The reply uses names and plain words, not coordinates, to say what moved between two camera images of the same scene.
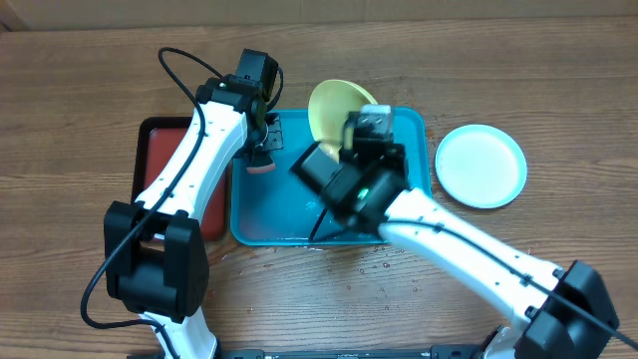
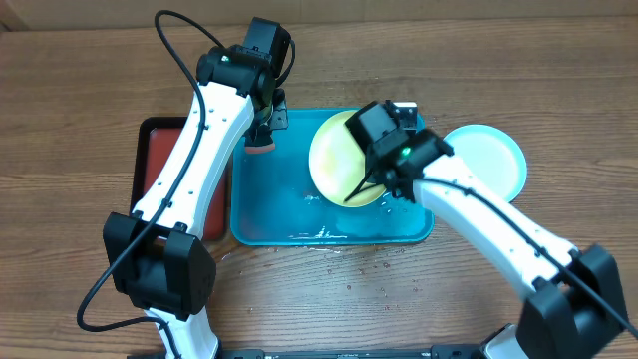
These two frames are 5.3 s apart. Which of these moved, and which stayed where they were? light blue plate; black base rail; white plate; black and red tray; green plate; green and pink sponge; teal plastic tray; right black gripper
Moved: green plate; right black gripper; green and pink sponge; white plate
Stayed: black and red tray; teal plastic tray; light blue plate; black base rail
